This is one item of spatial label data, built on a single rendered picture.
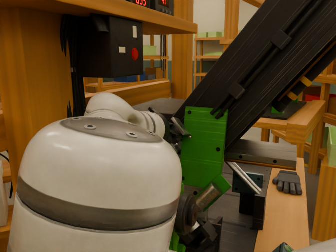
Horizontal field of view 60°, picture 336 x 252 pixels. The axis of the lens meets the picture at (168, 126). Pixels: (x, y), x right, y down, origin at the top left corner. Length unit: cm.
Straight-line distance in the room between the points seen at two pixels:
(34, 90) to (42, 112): 6
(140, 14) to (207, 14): 996
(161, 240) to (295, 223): 88
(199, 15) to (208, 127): 1022
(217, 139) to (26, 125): 46
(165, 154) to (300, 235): 85
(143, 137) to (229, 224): 82
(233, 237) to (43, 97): 63
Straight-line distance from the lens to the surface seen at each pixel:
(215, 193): 74
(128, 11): 80
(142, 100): 131
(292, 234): 98
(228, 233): 93
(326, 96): 406
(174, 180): 15
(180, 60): 158
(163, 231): 16
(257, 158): 87
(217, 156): 76
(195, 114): 78
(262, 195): 92
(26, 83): 70
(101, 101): 46
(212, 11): 1073
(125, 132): 16
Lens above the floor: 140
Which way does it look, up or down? 13 degrees down
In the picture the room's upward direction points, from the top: straight up
